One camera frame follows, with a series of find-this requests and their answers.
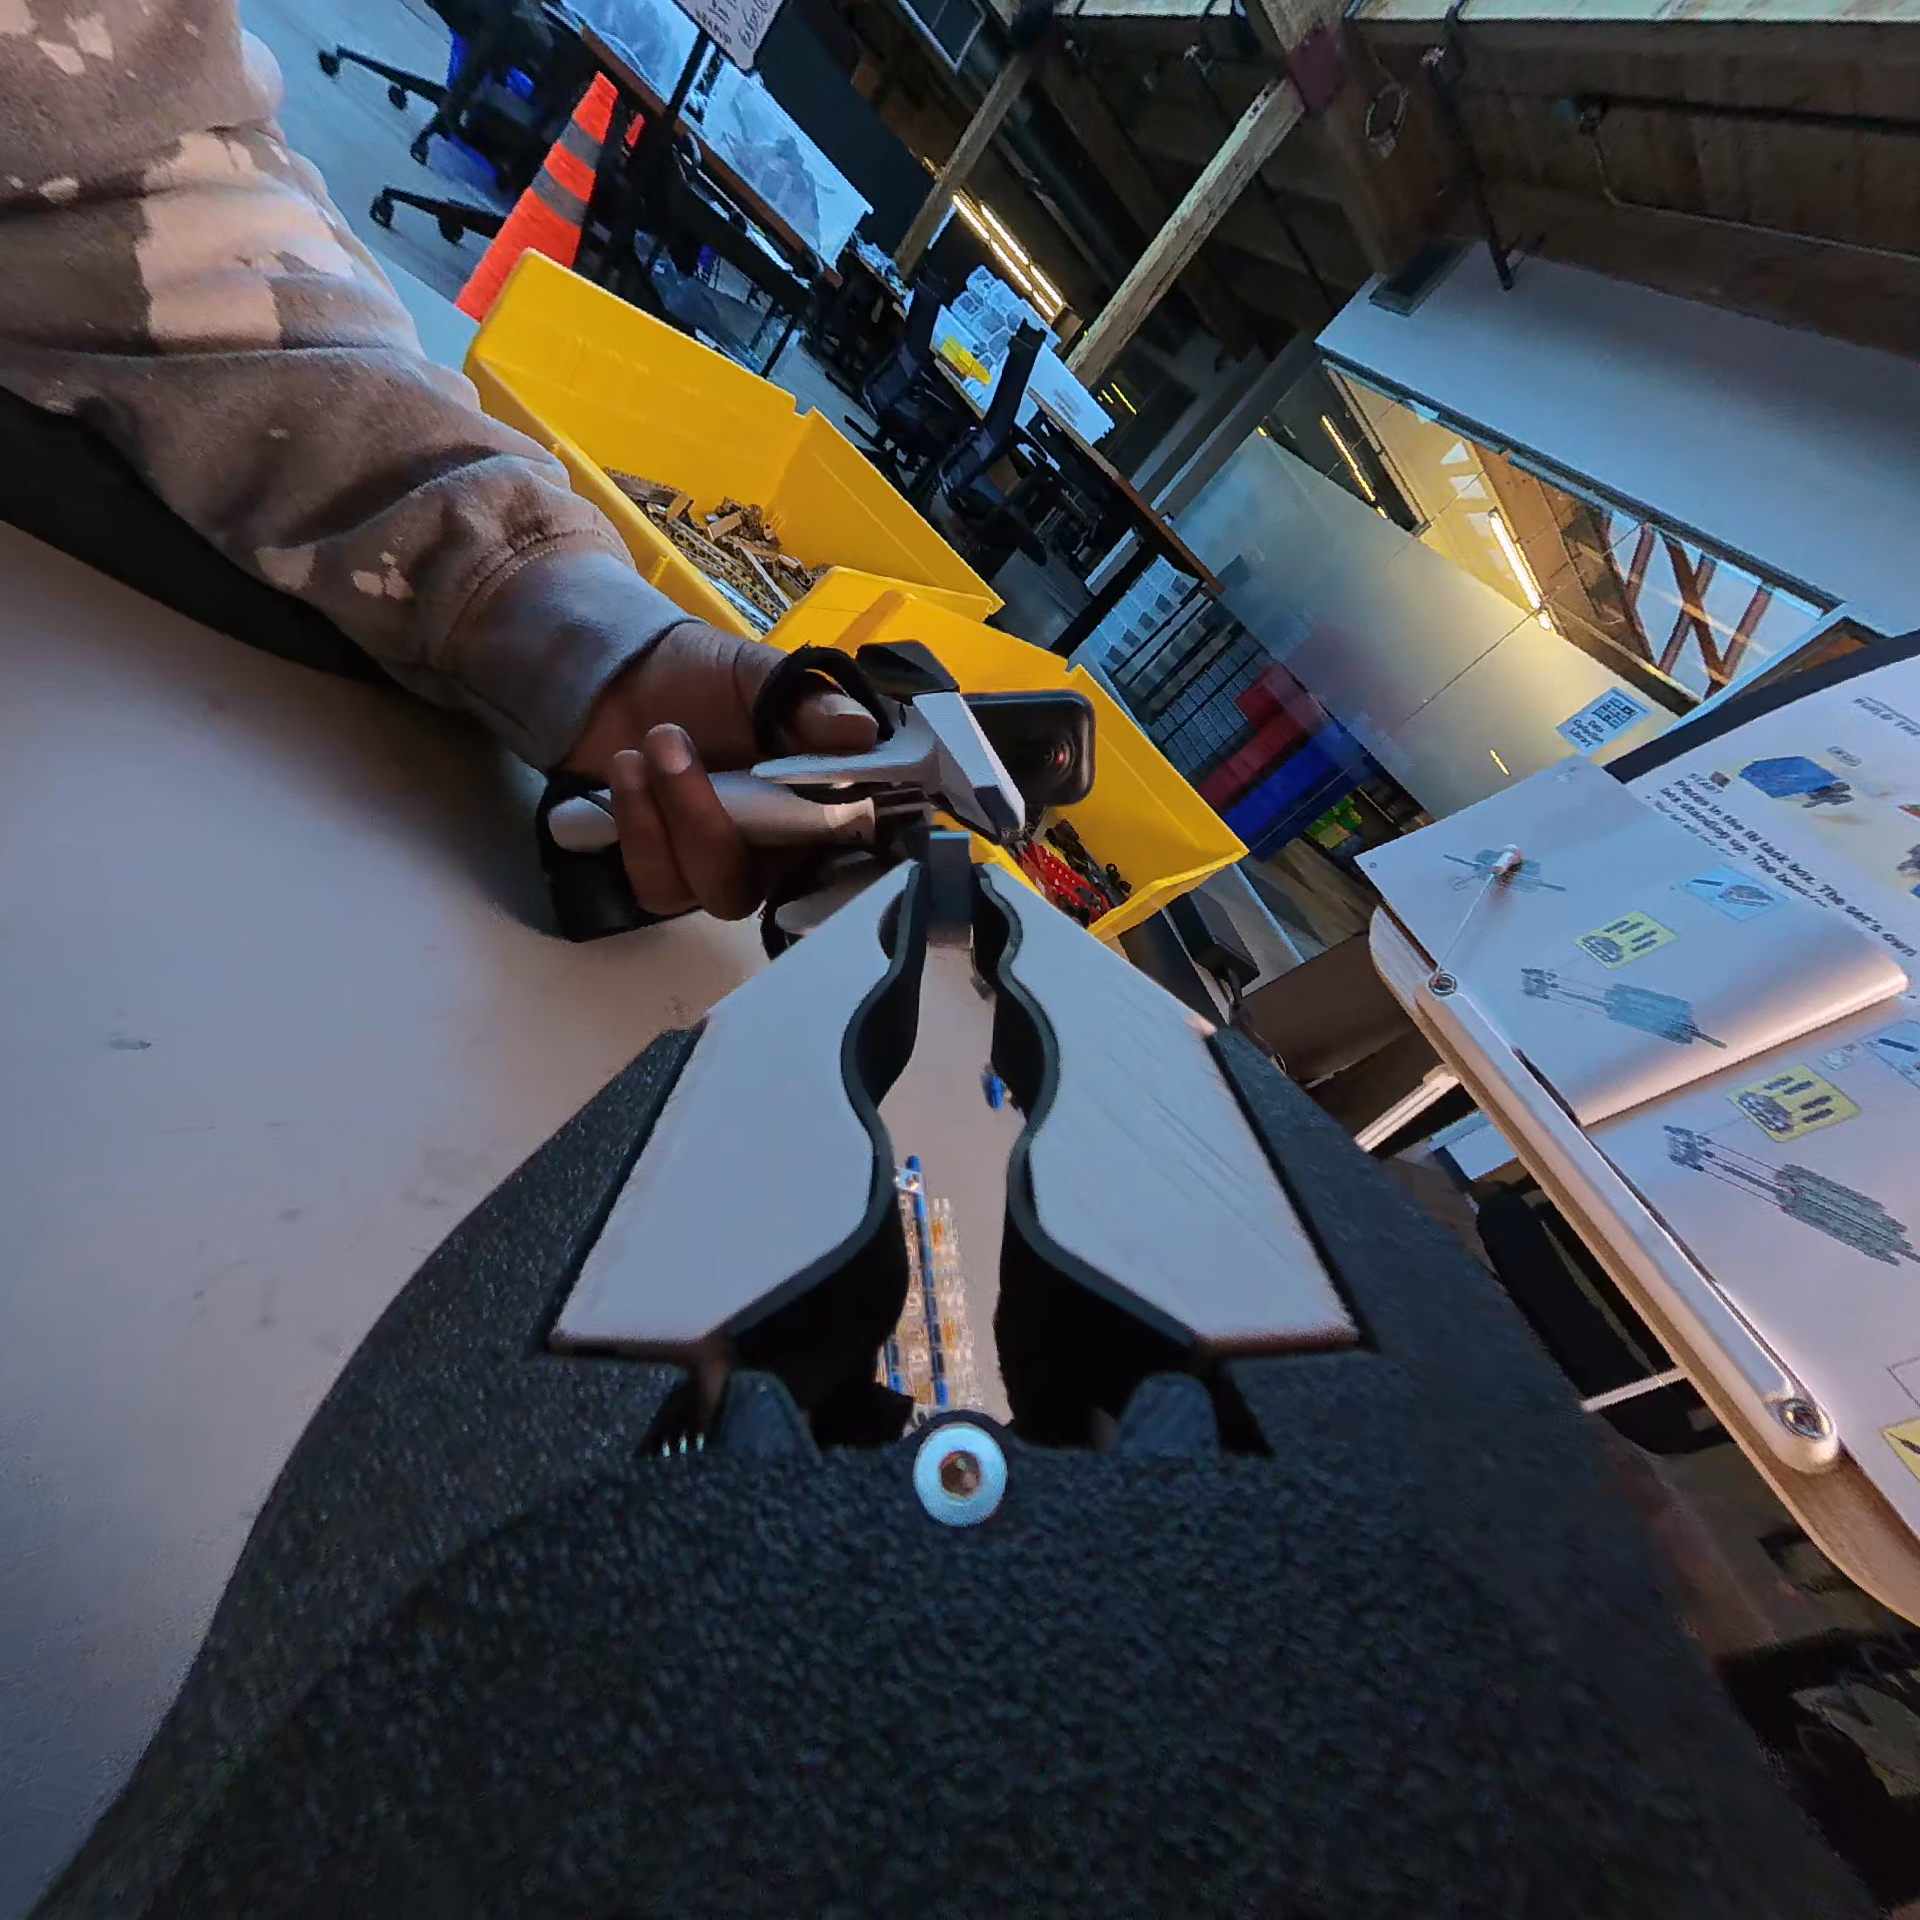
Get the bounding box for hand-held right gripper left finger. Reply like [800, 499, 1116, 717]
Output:
[555, 870, 963, 1395]

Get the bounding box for white book stand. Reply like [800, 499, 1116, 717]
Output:
[1351, 899, 1920, 1627]

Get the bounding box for yellow plastic bin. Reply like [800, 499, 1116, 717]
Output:
[765, 570, 1251, 951]
[466, 248, 1009, 648]

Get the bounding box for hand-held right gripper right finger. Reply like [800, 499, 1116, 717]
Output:
[961, 870, 1361, 1402]

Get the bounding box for black chair part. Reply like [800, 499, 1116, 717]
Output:
[0, 391, 394, 682]

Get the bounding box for person's left hand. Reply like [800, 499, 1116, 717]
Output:
[564, 622, 896, 920]

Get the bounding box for transparent brick engine model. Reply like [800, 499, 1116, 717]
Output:
[877, 1157, 980, 1415]

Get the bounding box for person's left forearm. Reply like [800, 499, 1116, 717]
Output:
[0, 0, 697, 769]

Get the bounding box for orange traffic cone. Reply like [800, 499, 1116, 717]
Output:
[457, 74, 620, 319]

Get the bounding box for pile of black red parts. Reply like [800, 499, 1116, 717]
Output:
[1007, 824, 1139, 920]

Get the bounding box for blue and red crates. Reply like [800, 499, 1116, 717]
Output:
[1156, 584, 1415, 864]

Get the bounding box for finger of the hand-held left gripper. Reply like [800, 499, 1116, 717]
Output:
[864, 686, 1028, 854]
[765, 858, 917, 944]

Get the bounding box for grey desk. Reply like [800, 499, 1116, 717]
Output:
[0, 525, 1263, 1920]

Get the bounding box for instruction booklet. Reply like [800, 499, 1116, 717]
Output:
[1367, 647, 1920, 1449]

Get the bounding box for black office chair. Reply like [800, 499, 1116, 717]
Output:
[316, 0, 601, 248]

